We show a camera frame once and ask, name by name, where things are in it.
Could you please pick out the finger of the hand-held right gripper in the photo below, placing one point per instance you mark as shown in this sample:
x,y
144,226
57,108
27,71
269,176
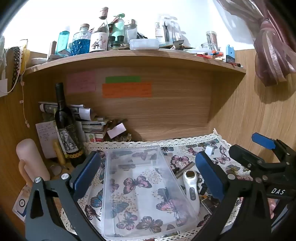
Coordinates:
x,y
245,155
263,140

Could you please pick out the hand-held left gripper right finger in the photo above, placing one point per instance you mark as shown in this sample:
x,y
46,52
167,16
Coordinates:
x,y
207,172

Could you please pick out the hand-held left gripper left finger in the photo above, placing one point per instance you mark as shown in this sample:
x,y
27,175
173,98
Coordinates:
x,y
86,172

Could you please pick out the dark brown tube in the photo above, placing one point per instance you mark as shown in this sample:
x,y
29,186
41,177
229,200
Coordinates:
x,y
185,166

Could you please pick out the white handheld massager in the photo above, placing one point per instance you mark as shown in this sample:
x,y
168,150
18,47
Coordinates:
x,y
191,193

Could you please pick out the clear plastic container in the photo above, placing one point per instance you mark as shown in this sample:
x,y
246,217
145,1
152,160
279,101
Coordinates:
x,y
138,208

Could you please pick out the person's right hand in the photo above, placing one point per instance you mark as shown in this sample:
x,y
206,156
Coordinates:
x,y
272,207

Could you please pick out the small black clip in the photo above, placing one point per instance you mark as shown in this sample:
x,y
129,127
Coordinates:
x,y
203,188

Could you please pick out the butterfly print lace tablecloth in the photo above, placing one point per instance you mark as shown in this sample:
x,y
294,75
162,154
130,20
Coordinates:
x,y
223,159

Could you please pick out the small white cube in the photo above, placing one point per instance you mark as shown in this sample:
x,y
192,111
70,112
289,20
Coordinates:
x,y
210,150

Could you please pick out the tape roll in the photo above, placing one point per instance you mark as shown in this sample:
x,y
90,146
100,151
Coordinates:
x,y
56,170

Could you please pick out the dark flat case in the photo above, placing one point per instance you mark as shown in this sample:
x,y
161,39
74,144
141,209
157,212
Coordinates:
x,y
209,204

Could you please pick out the yellow stick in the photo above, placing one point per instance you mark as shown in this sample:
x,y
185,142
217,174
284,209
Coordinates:
x,y
59,154

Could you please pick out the stack of books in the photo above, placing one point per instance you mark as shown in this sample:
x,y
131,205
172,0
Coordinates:
x,y
94,129

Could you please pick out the dark wine bottle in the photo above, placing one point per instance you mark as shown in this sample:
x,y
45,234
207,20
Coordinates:
x,y
67,132

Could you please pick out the dish of small trinkets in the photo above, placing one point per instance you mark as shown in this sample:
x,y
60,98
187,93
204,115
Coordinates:
x,y
123,138

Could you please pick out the white card box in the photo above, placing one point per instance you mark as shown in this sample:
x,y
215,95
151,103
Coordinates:
x,y
116,131

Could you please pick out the white note paper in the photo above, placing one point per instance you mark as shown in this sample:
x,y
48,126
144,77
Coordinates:
x,y
46,139

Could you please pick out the pink mug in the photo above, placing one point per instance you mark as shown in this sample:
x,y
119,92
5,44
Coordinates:
x,y
32,157

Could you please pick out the white and blue packet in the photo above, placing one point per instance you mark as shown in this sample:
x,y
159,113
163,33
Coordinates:
x,y
22,204

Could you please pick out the pink curtain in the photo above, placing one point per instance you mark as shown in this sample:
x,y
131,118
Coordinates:
x,y
270,55

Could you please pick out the pink sticky note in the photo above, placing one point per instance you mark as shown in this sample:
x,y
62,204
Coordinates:
x,y
81,82

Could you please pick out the orange sticky note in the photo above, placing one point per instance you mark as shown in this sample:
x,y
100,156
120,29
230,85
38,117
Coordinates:
x,y
127,90

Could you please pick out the blue box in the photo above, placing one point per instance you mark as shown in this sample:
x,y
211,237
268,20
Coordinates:
x,y
230,54

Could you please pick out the green sticky note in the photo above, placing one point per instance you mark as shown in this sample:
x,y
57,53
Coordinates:
x,y
122,79

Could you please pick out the glass jar with metal lid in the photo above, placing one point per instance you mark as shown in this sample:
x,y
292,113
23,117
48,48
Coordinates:
x,y
212,39

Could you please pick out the wooden shelf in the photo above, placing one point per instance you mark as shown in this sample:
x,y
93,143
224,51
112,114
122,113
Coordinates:
x,y
138,59

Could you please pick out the glass bottle with blue liquid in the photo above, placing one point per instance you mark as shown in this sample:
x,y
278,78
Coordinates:
x,y
81,45

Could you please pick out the small brown cylinder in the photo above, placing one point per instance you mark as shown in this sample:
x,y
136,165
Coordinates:
x,y
52,47

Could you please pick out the clear bottle with illustrated label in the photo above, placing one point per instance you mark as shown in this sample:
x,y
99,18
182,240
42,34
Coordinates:
x,y
99,41

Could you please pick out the teal bottle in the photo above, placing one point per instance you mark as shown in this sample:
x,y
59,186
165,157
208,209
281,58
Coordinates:
x,y
63,42

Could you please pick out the clear plastic lidded box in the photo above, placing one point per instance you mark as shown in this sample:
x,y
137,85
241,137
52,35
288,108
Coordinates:
x,y
143,44

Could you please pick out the clear brush package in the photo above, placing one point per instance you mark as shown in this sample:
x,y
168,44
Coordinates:
x,y
167,29

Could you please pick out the clear glass jar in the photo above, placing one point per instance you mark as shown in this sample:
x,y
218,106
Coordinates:
x,y
131,31

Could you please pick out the mint green pump bottle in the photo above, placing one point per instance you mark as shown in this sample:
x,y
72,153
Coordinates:
x,y
119,27

